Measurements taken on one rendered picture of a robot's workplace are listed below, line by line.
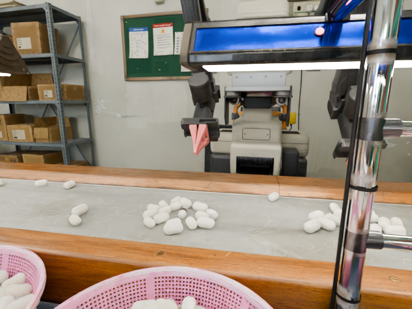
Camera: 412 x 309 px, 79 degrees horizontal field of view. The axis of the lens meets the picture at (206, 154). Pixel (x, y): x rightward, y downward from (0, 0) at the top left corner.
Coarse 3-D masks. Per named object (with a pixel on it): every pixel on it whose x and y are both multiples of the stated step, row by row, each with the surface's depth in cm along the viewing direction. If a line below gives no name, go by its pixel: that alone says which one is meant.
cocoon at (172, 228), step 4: (168, 224) 47; (172, 224) 47; (176, 224) 47; (180, 224) 47; (164, 228) 46; (168, 228) 46; (172, 228) 46; (176, 228) 46; (180, 228) 47; (164, 232) 47; (168, 232) 46; (172, 232) 46; (176, 232) 47
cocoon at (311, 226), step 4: (312, 220) 48; (316, 220) 48; (304, 224) 48; (308, 224) 47; (312, 224) 47; (316, 224) 47; (320, 224) 48; (304, 228) 48; (308, 228) 47; (312, 228) 47; (316, 228) 47; (308, 232) 47; (312, 232) 47
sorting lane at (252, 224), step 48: (0, 192) 69; (48, 192) 69; (96, 192) 69; (144, 192) 69; (192, 192) 69; (144, 240) 45; (192, 240) 45; (240, 240) 45; (288, 240) 45; (336, 240) 45
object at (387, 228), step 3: (387, 225) 47; (390, 225) 46; (393, 225) 46; (396, 225) 46; (399, 225) 46; (384, 228) 47; (387, 228) 46; (390, 228) 46; (393, 228) 46; (396, 228) 46; (399, 228) 46; (402, 228) 46; (384, 231) 46; (387, 231) 46; (390, 231) 46; (393, 231) 45; (396, 231) 45; (399, 231) 45; (402, 231) 45; (405, 231) 46
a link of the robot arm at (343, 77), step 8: (360, 8) 57; (336, 72) 68; (344, 72) 64; (352, 72) 64; (336, 80) 67; (344, 80) 65; (352, 80) 64; (336, 88) 67; (344, 88) 66; (336, 96) 67; (344, 96) 68; (336, 104) 68
